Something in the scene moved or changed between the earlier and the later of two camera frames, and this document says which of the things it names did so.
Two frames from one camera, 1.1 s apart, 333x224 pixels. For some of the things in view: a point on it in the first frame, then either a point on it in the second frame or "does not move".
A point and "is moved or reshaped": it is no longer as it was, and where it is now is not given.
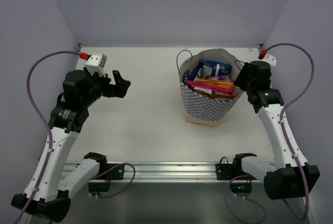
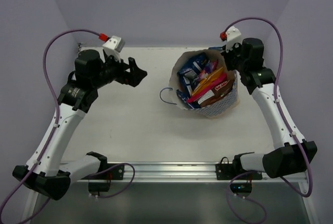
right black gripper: x=240 y=80 to x=235 y=47
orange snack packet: x=225 y=83 to x=209 y=80
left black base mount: x=101 y=182 does not move
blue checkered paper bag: x=201 y=109 is moved or reshaped
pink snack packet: x=204 y=84 to x=220 y=81
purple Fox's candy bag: x=224 y=78 to x=208 y=68
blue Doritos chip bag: x=207 y=68 to x=192 y=67
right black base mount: x=240 y=182 does not move
